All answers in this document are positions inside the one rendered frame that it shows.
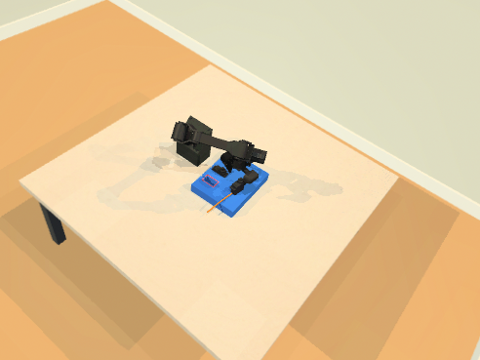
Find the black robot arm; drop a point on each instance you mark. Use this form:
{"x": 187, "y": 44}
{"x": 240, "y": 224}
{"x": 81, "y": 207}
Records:
{"x": 242, "y": 150}

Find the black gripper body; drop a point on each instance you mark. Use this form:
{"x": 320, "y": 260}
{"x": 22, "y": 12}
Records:
{"x": 250, "y": 176}

